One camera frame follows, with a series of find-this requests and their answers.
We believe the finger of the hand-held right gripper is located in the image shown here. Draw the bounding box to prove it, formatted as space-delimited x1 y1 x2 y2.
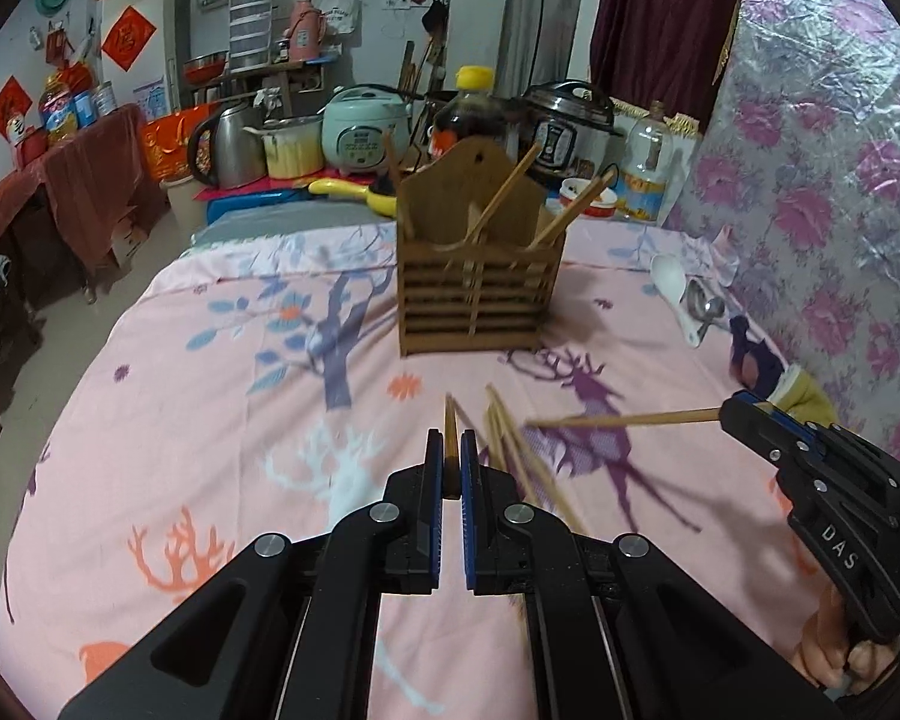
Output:
720 397 827 467
733 391 835 460

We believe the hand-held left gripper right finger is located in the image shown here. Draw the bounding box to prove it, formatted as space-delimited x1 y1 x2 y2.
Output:
460 427 845 720

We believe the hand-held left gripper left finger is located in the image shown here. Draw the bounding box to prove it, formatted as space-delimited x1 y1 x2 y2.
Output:
58 426 445 720

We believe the single wooden chopstick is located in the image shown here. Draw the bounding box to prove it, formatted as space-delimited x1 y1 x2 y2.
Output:
526 406 723 432
442 392 462 500

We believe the wooden slatted chopstick holder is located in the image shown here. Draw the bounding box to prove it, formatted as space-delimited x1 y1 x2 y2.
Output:
395 139 567 357

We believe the pile of wooden chopsticks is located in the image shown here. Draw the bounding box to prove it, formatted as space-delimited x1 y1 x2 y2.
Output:
384 127 617 537

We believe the person's right hand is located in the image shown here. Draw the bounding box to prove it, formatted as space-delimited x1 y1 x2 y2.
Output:
793 583 900 695

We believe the white ceramic spoon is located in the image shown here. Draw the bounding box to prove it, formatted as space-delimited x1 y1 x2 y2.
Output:
650 253 702 348

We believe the pink deer print cloth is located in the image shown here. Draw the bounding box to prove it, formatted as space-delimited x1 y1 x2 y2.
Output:
0 221 900 720

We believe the clear plastic bottle yellow label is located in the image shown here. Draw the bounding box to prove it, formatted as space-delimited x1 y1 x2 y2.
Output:
621 100 680 224

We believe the small red white bowl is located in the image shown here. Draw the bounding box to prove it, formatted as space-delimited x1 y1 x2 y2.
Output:
559 176 620 220

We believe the yellow plastic ladle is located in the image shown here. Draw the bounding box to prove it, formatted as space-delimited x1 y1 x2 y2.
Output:
307 176 400 217

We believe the black silver pressure cooker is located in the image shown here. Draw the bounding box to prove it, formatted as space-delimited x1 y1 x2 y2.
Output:
521 80 627 192

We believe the blue plastic crate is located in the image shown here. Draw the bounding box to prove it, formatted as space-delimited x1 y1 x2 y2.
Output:
206 184 323 224

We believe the pale green rice cooker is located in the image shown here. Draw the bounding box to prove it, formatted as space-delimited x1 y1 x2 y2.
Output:
321 85 413 173

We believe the yellow enamel pot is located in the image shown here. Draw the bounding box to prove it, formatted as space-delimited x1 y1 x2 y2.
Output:
244 116 325 181

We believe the white plastic bucket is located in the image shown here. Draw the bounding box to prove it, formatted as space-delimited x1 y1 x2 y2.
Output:
159 174 211 237

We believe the dark sauce bottle yellow cap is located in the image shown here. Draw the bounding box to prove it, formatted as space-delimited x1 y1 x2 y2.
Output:
429 66 524 166

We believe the brown cardboard box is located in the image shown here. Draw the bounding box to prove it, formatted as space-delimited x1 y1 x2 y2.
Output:
112 199 155 267

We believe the dark red curtain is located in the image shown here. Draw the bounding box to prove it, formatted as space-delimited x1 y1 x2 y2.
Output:
589 0 751 140

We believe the steel electric kettle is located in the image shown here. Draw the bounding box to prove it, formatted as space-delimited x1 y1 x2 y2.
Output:
187 101 267 190

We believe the red gift bag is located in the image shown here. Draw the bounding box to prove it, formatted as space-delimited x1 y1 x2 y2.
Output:
139 106 222 182

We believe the wooden side shelf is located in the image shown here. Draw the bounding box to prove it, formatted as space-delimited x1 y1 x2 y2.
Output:
187 56 346 117

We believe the table with red cover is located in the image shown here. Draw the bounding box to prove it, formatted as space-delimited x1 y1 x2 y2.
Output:
0 103 170 305

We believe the pink thermos flask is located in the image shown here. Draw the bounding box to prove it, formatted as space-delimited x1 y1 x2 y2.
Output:
285 0 327 61

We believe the red metal basin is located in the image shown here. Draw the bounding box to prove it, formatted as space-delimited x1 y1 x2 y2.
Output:
181 51 231 83

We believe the white tote bag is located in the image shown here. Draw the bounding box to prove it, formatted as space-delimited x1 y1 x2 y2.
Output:
321 0 361 38

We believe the stacked food carrier green lid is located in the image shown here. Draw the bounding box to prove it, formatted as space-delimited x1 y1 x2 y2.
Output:
227 0 275 74

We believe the cooking oil bottle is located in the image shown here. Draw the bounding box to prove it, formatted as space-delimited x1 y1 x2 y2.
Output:
37 73 80 147

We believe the red diamond paper poster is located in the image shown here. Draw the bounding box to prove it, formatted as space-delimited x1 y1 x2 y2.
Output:
101 6 158 72
0 75 35 136

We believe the floral foil wall sheet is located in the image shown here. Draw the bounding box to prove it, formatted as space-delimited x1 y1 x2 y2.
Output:
660 0 900 481

